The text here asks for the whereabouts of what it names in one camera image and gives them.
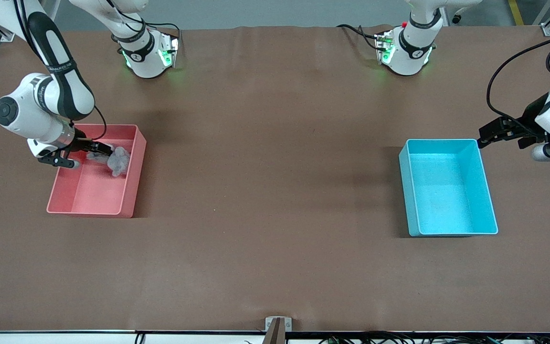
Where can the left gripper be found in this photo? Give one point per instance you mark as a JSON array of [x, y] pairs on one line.
[[531, 120]]

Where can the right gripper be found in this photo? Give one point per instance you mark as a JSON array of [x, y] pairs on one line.
[[82, 142]]

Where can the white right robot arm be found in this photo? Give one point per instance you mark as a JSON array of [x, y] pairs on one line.
[[60, 81]]

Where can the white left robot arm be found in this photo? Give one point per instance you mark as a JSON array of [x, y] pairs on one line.
[[408, 59]]

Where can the pink plastic box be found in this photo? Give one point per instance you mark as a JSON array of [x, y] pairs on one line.
[[93, 196]]

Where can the blue plastic box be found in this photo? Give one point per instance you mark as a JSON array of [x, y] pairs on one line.
[[447, 205]]

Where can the black caster wheel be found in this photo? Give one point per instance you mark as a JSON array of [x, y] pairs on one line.
[[456, 19]]

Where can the large table cover sheet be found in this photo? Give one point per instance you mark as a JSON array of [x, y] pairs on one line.
[[275, 143]]

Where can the grey metal bracket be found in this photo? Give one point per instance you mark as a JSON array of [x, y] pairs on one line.
[[269, 325]]

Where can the brown post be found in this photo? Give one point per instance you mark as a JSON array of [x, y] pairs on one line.
[[275, 335]]

